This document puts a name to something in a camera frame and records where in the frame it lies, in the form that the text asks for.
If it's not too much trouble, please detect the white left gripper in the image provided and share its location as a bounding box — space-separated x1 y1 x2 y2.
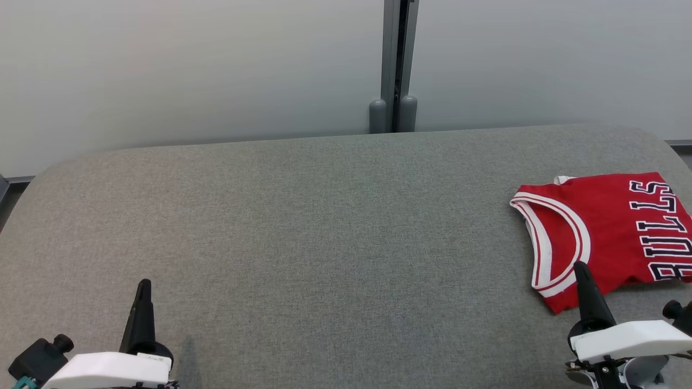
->
42 279 175 389

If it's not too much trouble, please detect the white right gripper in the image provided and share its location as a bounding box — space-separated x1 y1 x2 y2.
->
568 261 692 364

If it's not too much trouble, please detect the red jersey with white sleeves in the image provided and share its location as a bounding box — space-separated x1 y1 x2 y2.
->
509 172 692 315

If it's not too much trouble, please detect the grey aluminium wall rail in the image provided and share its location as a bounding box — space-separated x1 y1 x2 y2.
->
369 0 420 134

